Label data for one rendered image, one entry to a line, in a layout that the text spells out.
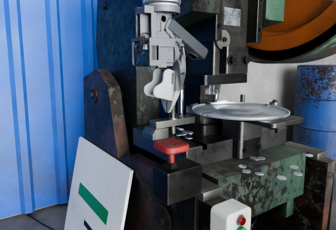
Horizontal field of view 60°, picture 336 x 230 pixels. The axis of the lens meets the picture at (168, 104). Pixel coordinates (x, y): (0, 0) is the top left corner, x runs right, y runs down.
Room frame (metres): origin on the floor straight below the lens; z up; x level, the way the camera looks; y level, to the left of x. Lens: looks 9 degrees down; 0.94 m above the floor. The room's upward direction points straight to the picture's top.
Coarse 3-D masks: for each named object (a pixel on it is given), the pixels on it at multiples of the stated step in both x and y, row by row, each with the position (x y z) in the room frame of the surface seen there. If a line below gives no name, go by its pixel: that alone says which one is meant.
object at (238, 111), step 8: (200, 104) 0.98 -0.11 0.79; (208, 104) 1.00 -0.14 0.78; (216, 104) 0.99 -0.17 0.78; (224, 104) 0.99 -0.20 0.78; (232, 104) 0.99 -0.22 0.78; (240, 104) 0.99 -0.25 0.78; (248, 104) 0.99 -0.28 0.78; (256, 104) 0.99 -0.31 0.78; (264, 104) 0.97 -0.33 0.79; (200, 112) 0.81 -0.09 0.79; (208, 112) 0.84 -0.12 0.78; (216, 112) 0.84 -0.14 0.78; (224, 112) 0.84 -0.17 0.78; (232, 112) 0.83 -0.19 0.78; (240, 112) 0.82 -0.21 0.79; (248, 112) 0.82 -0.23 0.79; (256, 112) 0.83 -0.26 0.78; (264, 112) 0.84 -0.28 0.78; (272, 112) 0.84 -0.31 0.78; (280, 112) 0.84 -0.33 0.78; (288, 112) 0.84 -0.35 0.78; (248, 120) 0.74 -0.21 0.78
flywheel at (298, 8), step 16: (288, 0) 1.17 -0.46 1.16; (304, 0) 1.11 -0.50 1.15; (320, 0) 1.06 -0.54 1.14; (288, 16) 1.16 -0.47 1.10; (304, 16) 1.11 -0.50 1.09; (320, 16) 1.03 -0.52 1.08; (272, 32) 1.21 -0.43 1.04; (288, 32) 1.12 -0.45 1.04; (304, 32) 1.07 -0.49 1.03; (320, 32) 1.02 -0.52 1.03; (256, 48) 1.24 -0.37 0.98; (272, 48) 1.18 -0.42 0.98; (288, 48) 1.12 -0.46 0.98; (304, 48) 1.16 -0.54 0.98
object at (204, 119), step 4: (188, 108) 0.97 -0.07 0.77; (188, 112) 0.97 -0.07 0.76; (192, 112) 0.95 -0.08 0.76; (196, 116) 0.93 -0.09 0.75; (200, 116) 0.91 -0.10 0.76; (204, 116) 0.90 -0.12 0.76; (196, 120) 0.93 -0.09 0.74; (200, 120) 0.91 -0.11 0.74; (204, 120) 0.90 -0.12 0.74; (208, 120) 0.91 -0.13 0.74; (212, 120) 0.92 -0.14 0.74; (216, 120) 0.93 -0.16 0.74; (220, 120) 0.94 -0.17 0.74
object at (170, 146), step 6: (168, 138) 0.64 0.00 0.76; (174, 138) 0.64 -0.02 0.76; (156, 144) 0.60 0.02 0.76; (162, 144) 0.59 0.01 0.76; (168, 144) 0.59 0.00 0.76; (174, 144) 0.59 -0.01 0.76; (180, 144) 0.59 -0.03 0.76; (186, 144) 0.59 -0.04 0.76; (162, 150) 0.58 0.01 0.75; (168, 150) 0.57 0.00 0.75; (174, 150) 0.57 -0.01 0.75; (180, 150) 0.58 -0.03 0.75; (186, 150) 0.59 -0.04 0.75; (168, 156) 0.60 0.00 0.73; (174, 156) 0.61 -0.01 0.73; (168, 162) 0.60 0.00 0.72
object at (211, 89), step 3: (216, 84) 0.96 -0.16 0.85; (219, 84) 0.98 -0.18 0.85; (207, 87) 0.96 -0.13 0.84; (210, 87) 0.96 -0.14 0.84; (213, 87) 0.96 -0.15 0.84; (216, 87) 0.96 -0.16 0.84; (219, 87) 0.98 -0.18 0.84; (207, 90) 0.96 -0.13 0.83; (210, 90) 0.96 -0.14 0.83; (213, 90) 0.96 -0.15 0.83; (216, 90) 0.96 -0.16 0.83; (219, 90) 0.98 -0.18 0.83; (207, 93) 0.96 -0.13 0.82; (210, 93) 0.96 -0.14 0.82; (213, 93) 0.96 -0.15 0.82; (216, 93) 0.96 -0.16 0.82
